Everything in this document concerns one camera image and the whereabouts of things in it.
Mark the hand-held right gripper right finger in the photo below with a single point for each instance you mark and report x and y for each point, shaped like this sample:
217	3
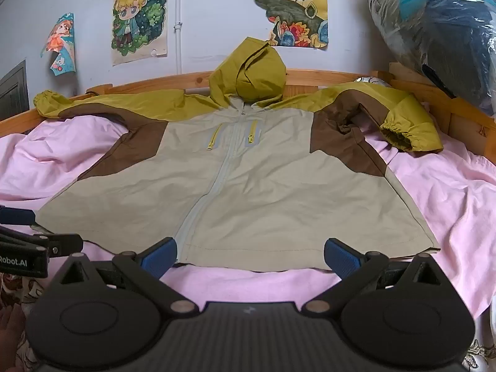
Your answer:
341	257

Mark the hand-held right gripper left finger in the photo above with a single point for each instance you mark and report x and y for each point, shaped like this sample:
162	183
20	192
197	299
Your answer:
159	256

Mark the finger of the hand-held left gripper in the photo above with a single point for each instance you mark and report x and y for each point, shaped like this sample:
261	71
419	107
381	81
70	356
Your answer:
64	245
17	216

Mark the beige brown olive hooded jacket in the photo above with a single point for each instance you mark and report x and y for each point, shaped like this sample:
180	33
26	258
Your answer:
252	186

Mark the pink bed sheet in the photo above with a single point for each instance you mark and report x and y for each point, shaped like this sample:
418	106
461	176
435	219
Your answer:
445	201

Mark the dark framed window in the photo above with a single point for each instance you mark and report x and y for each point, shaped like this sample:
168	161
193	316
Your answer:
13	93

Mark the plastic-wrapped dark bundle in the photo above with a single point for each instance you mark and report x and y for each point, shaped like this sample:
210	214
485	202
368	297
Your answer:
438	27

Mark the small curled cartoon wall poster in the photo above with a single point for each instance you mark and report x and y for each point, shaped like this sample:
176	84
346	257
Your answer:
60	42

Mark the wooden bed frame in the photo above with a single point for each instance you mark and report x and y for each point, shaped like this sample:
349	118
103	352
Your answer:
310	77

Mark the white wall pipe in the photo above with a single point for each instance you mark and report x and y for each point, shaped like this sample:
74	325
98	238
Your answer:
179	46

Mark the blond cartoon figure wall poster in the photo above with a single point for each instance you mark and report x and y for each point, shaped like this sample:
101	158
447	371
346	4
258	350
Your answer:
135	19

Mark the landscape wall poster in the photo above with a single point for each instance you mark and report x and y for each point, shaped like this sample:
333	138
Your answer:
290	4

